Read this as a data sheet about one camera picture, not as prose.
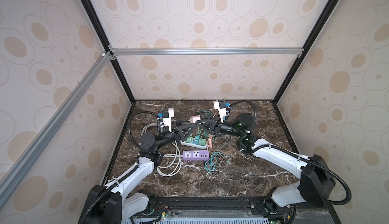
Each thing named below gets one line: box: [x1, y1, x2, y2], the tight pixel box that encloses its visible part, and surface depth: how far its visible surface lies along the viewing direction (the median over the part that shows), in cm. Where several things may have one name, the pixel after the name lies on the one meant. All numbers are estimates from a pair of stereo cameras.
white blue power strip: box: [179, 137, 208, 150], surface depth 95 cm
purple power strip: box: [182, 150, 210, 161], surface depth 91 cm
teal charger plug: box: [194, 135, 200, 145], surface depth 92 cm
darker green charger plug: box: [199, 137, 207, 147], surface depth 91 cm
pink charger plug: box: [189, 115, 201, 124], surface depth 63 cm
